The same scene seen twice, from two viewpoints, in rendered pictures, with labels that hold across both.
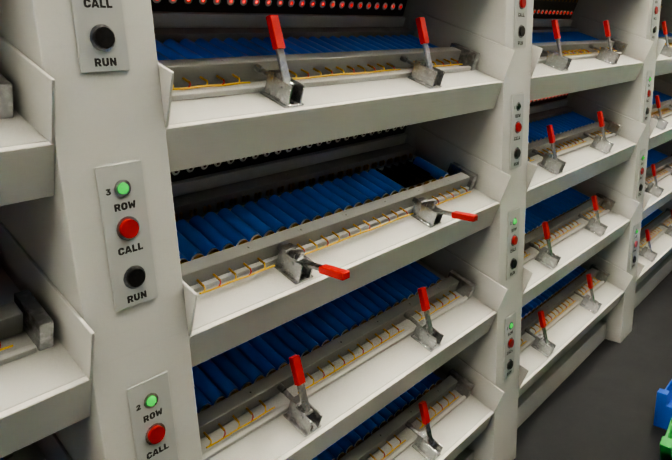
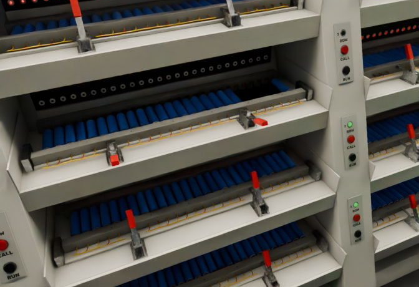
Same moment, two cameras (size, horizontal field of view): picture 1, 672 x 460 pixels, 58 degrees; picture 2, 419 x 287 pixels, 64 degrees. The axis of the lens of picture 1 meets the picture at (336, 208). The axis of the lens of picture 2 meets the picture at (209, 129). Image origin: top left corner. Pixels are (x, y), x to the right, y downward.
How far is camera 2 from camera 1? 0.47 m
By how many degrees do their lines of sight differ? 30
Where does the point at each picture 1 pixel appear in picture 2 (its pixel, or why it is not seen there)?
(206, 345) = (38, 199)
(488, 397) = (338, 255)
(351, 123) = (146, 60)
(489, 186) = (321, 97)
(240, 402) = (101, 233)
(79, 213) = not seen: outside the picture
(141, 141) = not seen: outside the picture
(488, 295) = (330, 180)
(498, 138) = (322, 60)
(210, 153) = (22, 87)
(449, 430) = (297, 273)
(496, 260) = (332, 154)
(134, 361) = not seen: outside the picture
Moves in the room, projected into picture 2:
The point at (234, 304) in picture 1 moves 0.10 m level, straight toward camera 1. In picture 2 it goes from (60, 176) to (12, 204)
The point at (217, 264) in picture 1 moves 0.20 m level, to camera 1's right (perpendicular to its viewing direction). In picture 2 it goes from (59, 151) to (146, 152)
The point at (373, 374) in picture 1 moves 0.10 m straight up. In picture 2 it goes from (205, 227) to (196, 183)
